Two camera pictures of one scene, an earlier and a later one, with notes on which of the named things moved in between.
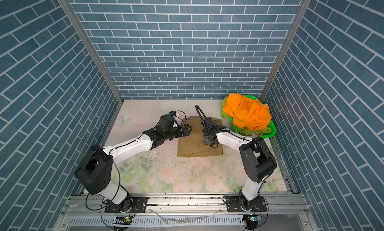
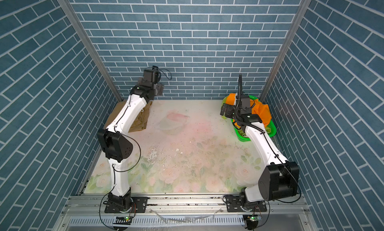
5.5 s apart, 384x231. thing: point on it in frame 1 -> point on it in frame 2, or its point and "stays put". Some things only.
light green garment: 241,130 stays put
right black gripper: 205,135 -> 224,108
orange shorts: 248,113 stays put
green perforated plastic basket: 272,132 stays put
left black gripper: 186,131 -> 159,88
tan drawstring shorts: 193,145 -> 139,123
